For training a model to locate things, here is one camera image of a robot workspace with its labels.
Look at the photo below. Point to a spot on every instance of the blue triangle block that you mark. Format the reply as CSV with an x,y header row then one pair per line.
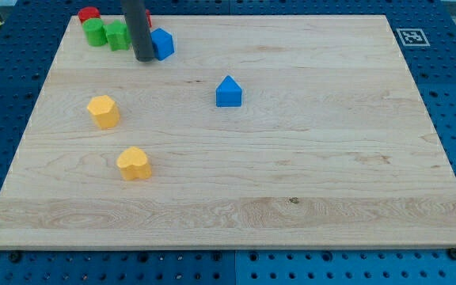
x,y
228,93

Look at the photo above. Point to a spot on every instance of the wooden board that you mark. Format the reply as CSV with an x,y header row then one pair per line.
x,y
332,147

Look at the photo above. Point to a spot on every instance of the yellow heart block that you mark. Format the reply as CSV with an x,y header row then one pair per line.
x,y
133,163

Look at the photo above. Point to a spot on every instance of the blue cube block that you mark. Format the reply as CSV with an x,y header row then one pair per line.
x,y
162,43

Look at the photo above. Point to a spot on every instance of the yellow hexagon block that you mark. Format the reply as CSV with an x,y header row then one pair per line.
x,y
103,111

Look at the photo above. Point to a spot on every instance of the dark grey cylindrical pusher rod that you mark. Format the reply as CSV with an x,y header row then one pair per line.
x,y
134,12

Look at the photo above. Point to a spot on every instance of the green star block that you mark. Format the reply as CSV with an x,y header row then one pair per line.
x,y
117,35

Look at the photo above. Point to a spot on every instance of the red block behind rod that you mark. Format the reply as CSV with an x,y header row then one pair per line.
x,y
148,17

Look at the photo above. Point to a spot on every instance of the green cylinder block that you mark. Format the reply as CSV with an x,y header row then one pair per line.
x,y
94,30

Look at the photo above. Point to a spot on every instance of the red cylinder block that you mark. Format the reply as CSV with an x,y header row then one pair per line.
x,y
88,12

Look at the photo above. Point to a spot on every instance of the white fiducial marker tag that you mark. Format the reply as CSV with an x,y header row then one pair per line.
x,y
412,37

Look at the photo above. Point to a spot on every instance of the black bolt lower left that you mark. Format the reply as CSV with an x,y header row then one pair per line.
x,y
14,257

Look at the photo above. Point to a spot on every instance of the black bolt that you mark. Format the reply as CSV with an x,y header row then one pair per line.
x,y
14,257
451,253

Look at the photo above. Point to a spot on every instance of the black bolt lower right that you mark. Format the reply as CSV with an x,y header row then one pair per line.
x,y
451,253

